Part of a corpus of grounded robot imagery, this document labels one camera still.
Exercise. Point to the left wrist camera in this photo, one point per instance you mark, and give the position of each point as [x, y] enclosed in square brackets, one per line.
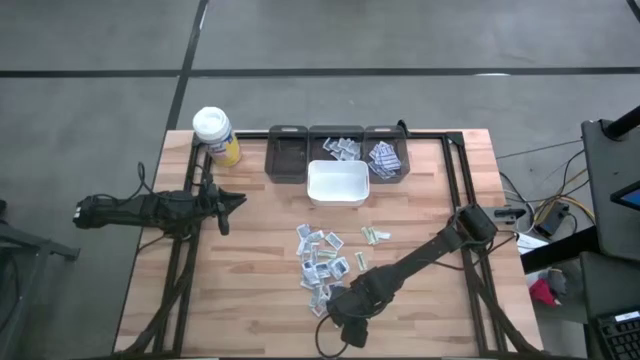
[212, 191]

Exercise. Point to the white paper sheet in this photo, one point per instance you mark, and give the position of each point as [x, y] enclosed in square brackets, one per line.
[530, 242]

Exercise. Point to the yellow Lysol wipes canister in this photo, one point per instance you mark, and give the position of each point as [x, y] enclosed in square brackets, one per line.
[217, 137]

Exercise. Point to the green-striped white packet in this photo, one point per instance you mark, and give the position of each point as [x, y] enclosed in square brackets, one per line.
[383, 235]
[361, 262]
[368, 235]
[326, 253]

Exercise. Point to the translucent grey plastic bin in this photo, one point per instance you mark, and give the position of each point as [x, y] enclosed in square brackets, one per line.
[387, 134]
[320, 132]
[287, 155]

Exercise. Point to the black keyboard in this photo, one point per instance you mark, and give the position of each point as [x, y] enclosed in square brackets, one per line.
[622, 340]

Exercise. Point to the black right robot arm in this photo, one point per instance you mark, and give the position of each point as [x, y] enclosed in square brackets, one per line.
[425, 250]

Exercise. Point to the large blue-striped bandage packet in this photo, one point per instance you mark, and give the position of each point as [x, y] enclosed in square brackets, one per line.
[389, 155]

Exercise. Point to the black aluminium table frame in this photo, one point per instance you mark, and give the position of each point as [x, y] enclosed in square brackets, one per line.
[430, 135]

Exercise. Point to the black pole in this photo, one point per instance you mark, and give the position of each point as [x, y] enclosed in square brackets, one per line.
[622, 125]

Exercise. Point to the black frame camera mount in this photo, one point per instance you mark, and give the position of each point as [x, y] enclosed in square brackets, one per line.
[402, 127]

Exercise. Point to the red cloth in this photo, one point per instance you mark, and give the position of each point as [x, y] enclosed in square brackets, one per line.
[542, 292]

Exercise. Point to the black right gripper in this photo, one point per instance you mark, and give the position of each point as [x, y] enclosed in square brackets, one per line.
[352, 302]

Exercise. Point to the dark grey desk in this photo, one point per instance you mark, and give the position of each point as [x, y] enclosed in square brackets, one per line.
[610, 165]

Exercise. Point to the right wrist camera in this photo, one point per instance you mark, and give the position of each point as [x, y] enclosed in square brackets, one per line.
[355, 332]

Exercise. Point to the grey cloth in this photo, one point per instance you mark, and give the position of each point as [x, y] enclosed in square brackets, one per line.
[557, 280]

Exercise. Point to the blue lit screen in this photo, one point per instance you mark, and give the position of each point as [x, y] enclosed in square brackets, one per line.
[631, 197]

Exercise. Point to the grey metal stand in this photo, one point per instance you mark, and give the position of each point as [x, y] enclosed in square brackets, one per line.
[30, 245]

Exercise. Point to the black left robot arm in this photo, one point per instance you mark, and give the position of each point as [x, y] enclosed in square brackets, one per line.
[150, 210]

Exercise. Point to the white plastic bin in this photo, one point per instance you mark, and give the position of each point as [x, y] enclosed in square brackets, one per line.
[339, 182]

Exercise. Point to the white blue-text packet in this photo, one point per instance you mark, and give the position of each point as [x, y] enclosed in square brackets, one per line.
[305, 250]
[346, 156]

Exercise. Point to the black power brick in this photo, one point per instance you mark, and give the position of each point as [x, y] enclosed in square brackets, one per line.
[552, 220]

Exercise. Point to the black desk leg beam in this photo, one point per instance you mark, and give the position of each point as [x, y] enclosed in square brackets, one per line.
[560, 250]

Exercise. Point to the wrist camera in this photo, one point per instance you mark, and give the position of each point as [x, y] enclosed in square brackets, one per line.
[355, 332]
[212, 191]

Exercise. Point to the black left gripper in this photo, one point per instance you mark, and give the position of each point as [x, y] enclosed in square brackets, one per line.
[210, 202]

